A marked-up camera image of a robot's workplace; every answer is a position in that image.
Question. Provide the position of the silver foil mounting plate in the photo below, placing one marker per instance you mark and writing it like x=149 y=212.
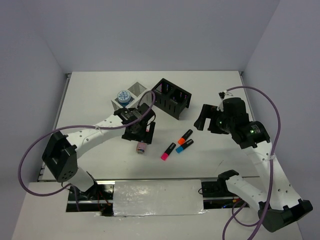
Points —
x=145 y=198

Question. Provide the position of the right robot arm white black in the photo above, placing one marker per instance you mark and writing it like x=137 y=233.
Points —
x=279 y=204

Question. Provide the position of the blue highlighter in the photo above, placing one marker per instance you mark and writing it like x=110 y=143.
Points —
x=184 y=146

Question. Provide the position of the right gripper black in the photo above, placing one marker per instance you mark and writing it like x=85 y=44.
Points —
x=210 y=111

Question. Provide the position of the orange highlighter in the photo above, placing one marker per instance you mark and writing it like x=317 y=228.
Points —
x=183 y=139

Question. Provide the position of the black two-slot organizer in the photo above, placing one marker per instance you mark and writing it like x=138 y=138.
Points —
x=171 y=98

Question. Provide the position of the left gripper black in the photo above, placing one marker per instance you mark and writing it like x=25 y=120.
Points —
x=149 y=135

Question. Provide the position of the pink highlighter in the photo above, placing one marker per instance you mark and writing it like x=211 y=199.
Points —
x=168 y=151

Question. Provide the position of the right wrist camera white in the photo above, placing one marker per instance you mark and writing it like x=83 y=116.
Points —
x=224 y=95

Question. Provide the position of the white two-slot organizer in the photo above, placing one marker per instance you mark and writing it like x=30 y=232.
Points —
x=140 y=97

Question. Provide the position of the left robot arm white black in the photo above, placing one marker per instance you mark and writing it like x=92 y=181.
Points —
x=63 y=151

